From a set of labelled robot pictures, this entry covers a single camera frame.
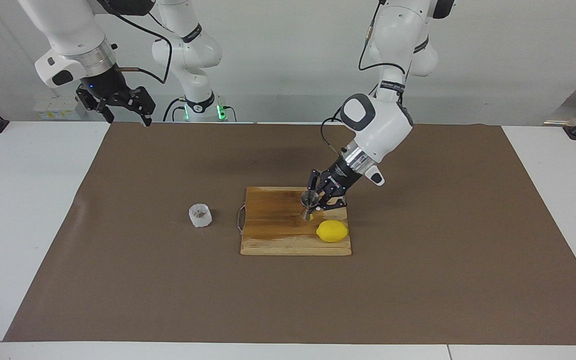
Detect clear plastic cup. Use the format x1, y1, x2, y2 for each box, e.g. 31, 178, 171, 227
188, 202, 213, 229

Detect wooden cutting board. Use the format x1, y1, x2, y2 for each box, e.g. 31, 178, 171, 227
236, 186, 353, 257

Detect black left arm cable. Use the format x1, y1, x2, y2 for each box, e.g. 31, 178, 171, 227
320, 0, 409, 154

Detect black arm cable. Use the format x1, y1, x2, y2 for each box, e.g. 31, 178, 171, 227
95, 0, 173, 85
320, 0, 409, 154

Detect brown table mat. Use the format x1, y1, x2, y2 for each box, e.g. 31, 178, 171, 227
4, 121, 576, 346

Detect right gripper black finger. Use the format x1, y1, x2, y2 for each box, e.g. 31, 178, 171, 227
118, 86, 157, 127
76, 86, 115, 124

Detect steel double jigger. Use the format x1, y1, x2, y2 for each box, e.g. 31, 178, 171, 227
300, 189, 320, 222

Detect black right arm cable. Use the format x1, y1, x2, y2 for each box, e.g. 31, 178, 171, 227
95, 0, 173, 85

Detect white background boxes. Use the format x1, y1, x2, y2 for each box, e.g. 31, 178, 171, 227
33, 96, 83, 121

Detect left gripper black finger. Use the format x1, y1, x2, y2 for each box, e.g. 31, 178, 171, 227
316, 190, 347, 212
308, 170, 329, 201

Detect yellow lemon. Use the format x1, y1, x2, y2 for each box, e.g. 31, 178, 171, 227
316, 220, 350, 244

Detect black base power cable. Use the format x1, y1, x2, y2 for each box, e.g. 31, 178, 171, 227
162, 97, 189, 123

